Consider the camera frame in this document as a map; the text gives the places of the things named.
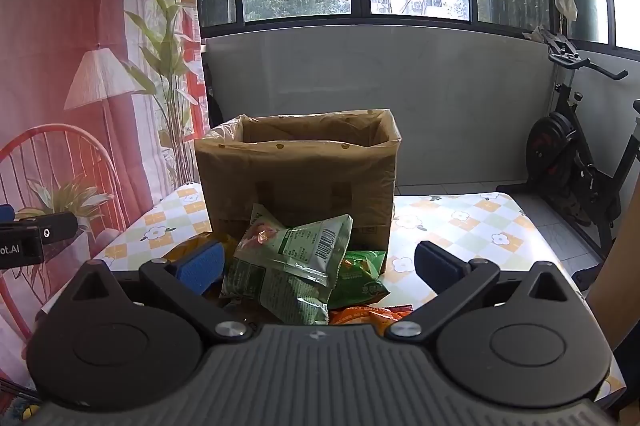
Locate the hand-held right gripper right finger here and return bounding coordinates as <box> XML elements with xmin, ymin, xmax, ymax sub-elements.
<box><xmin>385</xmin><ymin>240</ymin><xmax>574</xmax><ymax>343</ymax></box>

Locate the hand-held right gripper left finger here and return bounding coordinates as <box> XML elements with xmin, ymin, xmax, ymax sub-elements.
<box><xmin>67</xmin><ymin>240</ymin><xmax>254</xmax><ymax>346</ymax></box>

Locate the pale green barcode snack packet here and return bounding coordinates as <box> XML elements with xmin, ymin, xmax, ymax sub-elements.
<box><xmin>234</xmin><ymin>203</ymin><xmax>354</xmax><ymax>287</ymax></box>

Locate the brown cardboard box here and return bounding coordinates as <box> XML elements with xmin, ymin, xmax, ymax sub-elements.
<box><xmin>194</xmin><ymin>108</ymin><xmax>402</xmax><ymax>253</ymax></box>

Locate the yellow snack bag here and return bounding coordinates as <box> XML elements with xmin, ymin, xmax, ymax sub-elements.
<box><xmin>164</xmin><ymin>231</ymin><xmax>240</xmax><ymax>267</ymax></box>

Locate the bright green snack packet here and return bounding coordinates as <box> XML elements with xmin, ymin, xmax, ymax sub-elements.
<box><xmin>334</xmin><ymin>250</ymin><xmax>392</xmax><ymax>313</ymax></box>

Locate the orange snack packet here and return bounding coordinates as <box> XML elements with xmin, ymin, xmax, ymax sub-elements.
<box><xmin>327</xmin><ymin>303</ymin><xmax>416</xmax><ymax>340</ymax></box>

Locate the green crinkled snack packet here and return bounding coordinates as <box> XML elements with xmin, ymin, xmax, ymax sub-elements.
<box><xmin>219</xmin><ymin>256</ymin><xmax>335</xmax><ymax>328</ymax></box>

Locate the black exercise bike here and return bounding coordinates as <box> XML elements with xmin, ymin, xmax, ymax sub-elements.
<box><xmin>495</xmin><ymin>26</ymin><xmax>640</xmax><ymax>229</ymax></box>

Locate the brown wooden panel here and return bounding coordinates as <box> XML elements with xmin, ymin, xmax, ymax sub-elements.
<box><xmin>584</xmin><ymin>226</ymin><xmax>640</xmax><ymax>359</ymax></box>

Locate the printed backdrop with chair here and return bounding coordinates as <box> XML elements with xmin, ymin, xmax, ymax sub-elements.
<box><xmin>0</xmin><ymin>0</ymin><xmax>211</xmax><ymax>359</ymax></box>

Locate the white hanging plastic bag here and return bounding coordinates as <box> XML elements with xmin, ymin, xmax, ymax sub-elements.
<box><xmin>554</xmin><ymin>0</ymin><xmax>579</xmax><ymax>24</ymax></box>

